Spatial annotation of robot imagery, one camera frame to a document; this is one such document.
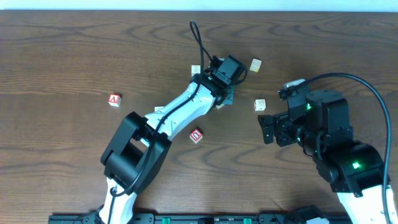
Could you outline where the white block right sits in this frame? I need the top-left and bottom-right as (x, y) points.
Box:
(254, 99), (266, 111)

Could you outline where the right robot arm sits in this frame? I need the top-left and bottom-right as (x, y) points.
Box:
(258, 88), (397, 223)

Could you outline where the white block left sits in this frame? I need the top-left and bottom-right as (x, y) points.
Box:
(154, 106), (164, 112)

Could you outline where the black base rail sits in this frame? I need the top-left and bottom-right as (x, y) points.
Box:
(48, 212), (355, 224)

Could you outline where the left black cable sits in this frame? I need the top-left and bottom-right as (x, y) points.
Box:
(107, 19), (249, 224)

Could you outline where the white block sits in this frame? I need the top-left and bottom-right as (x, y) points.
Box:
(154, 106), (164, 112)
(254, 99), (266, 111)
(191, 65), (201, 76)

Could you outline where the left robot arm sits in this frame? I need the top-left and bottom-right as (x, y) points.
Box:
(99, 72), (239, 223)

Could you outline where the black cable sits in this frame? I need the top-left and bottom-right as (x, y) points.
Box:
(107, 19), (249, 224)
(298, 72), (392, 224)

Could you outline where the right black cable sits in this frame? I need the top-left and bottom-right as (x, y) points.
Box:
(298, 72), (392, 224)

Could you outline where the red letter A block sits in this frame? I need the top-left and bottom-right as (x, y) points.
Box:
(108, 94), (121, 107)

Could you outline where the white block centre top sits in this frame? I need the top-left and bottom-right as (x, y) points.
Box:
(191, 65), (201, 76)

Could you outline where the yellow-green block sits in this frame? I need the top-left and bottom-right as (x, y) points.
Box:
(249, 58), (262, 72)

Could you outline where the red letter U block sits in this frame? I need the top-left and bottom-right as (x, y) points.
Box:
(190, 128), (203, 144)

